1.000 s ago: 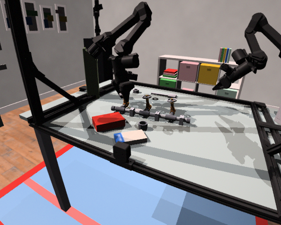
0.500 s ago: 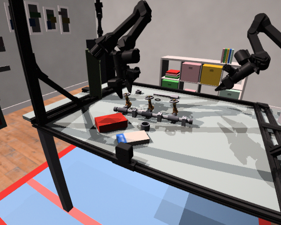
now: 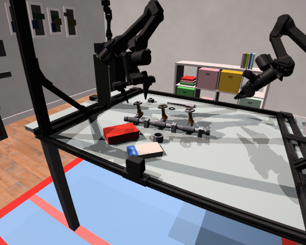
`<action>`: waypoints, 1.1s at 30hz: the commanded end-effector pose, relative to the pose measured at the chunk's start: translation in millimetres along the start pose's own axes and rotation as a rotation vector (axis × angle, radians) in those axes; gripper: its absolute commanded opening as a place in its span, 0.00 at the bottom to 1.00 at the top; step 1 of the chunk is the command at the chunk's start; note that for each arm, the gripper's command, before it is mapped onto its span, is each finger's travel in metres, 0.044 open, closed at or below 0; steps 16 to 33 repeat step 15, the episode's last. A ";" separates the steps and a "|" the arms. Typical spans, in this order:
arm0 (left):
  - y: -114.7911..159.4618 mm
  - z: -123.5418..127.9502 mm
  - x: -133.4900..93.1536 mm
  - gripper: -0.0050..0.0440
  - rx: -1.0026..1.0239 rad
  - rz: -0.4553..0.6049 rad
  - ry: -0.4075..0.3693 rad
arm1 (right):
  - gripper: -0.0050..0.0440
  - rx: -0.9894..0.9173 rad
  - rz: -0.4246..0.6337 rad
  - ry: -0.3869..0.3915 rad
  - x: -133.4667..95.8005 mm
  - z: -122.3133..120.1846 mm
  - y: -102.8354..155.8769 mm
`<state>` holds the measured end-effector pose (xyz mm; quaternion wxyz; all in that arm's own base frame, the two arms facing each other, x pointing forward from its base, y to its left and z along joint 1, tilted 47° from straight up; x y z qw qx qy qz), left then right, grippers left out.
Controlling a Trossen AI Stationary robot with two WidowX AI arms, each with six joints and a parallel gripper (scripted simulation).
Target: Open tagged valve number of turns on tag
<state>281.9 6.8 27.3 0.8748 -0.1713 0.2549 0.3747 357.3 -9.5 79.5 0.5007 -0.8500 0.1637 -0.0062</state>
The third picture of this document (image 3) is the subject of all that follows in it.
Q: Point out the red rectangular block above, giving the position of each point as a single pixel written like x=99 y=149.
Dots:
x=120 y=133

